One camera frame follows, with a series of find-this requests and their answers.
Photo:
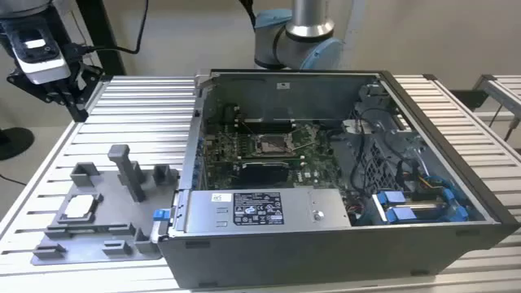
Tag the thin metal locking lever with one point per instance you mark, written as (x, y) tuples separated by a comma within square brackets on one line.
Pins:
[(249, 128)]

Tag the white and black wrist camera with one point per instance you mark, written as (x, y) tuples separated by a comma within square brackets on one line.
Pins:
[(40, 65)]

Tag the CPU socket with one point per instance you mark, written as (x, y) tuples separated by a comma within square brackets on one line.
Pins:
[(272, 144)]

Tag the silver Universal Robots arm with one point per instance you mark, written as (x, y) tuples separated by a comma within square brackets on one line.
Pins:
[(309, 18)]

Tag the silver CPU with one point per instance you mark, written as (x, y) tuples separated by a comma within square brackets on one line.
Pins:
[(79, 207)]

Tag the silver power supply unit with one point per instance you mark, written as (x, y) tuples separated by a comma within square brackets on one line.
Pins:
[(203, 213)]

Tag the black table bracket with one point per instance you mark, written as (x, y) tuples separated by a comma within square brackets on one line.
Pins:
[(468, 99)]

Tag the black upright post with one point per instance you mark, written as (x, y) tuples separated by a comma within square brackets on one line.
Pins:
[(104, 33)]

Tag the grey parts rack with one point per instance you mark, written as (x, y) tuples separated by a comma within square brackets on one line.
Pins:
[(106, 213)]

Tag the black round stand base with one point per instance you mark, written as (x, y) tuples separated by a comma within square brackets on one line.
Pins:
[(14, 143)]

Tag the green motherboard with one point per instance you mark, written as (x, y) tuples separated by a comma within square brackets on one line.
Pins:
[(317, 164)]

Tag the grey metal drive cage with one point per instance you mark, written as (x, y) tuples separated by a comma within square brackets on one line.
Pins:
[(367, 152)]

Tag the black open PC case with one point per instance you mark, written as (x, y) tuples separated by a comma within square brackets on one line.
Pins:
[(309, 259)]

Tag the black RAM slot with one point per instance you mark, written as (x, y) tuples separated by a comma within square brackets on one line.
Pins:
[(264, 120), (264, 124)]

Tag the metal slat side table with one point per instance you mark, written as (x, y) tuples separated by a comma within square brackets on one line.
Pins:
[(503, 88)]

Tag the blue disk carrier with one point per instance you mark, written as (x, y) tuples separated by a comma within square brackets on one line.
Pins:
[(401, 215), (453, 204), (393, 196)]

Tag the blue case latch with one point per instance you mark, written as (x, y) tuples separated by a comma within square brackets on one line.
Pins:
[(160, 214)]

